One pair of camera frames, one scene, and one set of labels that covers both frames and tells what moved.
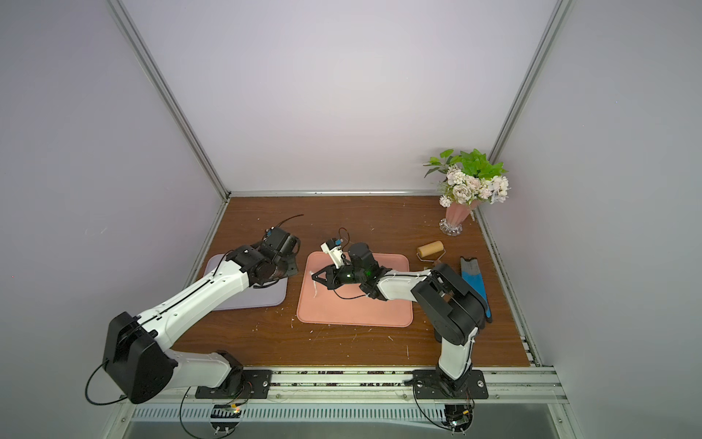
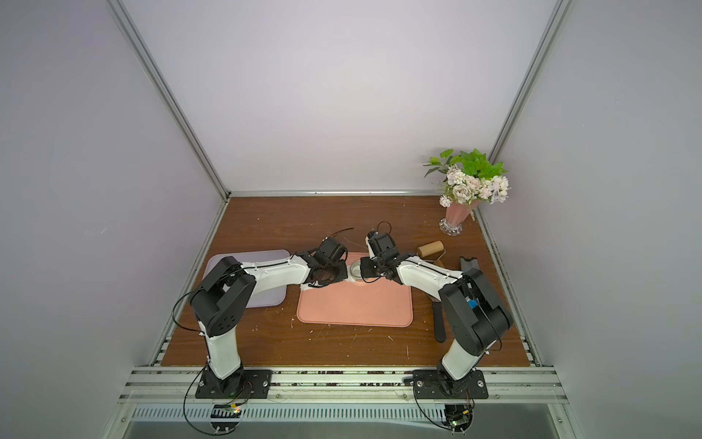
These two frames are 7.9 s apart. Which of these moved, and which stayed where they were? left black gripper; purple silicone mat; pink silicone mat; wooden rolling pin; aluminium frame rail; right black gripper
Moved: right black gripper; left black gripper
Stayed: aluminium frame rail; purple silicone mat; wooden rolling pin; pink silicone mat
